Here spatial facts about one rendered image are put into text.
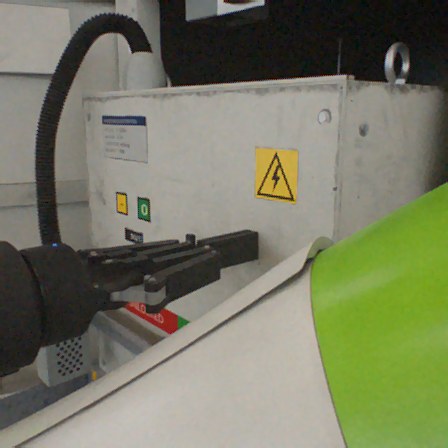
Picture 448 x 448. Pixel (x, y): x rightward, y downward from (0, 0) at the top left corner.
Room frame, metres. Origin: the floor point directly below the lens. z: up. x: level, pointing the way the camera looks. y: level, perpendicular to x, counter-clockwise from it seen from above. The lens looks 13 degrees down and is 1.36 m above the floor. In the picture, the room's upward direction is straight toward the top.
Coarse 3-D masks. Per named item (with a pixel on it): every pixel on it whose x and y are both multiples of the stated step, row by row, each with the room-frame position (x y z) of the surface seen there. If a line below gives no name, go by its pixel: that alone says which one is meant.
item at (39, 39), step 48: (0, 0) 0.88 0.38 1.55; (48, 0) 0.91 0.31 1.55; (96, 0) 0.94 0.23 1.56; (0, 48) 0.85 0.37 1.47; (48, 48) 0.88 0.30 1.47; (96, 48) 0.94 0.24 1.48; (0, 96) 0.87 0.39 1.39; (0, 144) 0.87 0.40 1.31; (0, 192) 0.85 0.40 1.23; (0, 240) 0.86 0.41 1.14; (96, 336) 0.93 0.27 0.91
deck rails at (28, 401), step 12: (60, 384) 0.76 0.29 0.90; (72, 384) 0.78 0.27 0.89; (84, 384) 0.79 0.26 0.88; (12, 396) 0.71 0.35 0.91; (24, 396) 0.72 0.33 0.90; (36, 396) 0.74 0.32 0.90; (48, 396) 0.75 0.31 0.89; (60, 396) 0.76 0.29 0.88; (0, 408) 0.70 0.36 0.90; (12, 408) 0.71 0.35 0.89; (24, 408) 0.72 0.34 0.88; (36, 408) 0.73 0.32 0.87; (0, 420) 0.70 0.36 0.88; (12, 420) 0.71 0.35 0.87
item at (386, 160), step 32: (96, 96) 0.74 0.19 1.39; (352, 96) 0.42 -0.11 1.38; (384, 96) 0.45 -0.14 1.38; (416, 96) 0.49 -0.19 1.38; (352, 128) 0.42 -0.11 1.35; (384, 128) 0.45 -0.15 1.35; (416, 128) 0.49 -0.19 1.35; (352, 160) 0.42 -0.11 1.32; (384, 160) 0.46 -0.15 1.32; (416, 160) 0.50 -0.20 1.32; (352, 192) 0.43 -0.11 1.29; (384, 192) 0.46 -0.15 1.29; (416, 192) 0.50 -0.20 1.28; (352, 224) 0.43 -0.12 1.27
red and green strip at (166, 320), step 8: (128, 304) 0.69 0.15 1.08; (136, 304) 0.68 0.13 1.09; (144, 304) 0.66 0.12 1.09; (136, 312) 0.68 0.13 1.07; (144, 312) 0.66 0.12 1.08; (160, 312) 0.63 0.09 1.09; (168, 312) 0.61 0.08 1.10; (152, 320) 0.64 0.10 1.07; (160, 320) 0.63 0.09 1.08; (168, 320) 0.61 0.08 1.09; (176, 320) 0.60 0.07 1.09; (184, 320) 0.59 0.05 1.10; (160, 328) 0.63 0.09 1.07; (168, 328) 0.61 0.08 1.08; (176, 328) 0.60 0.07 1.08
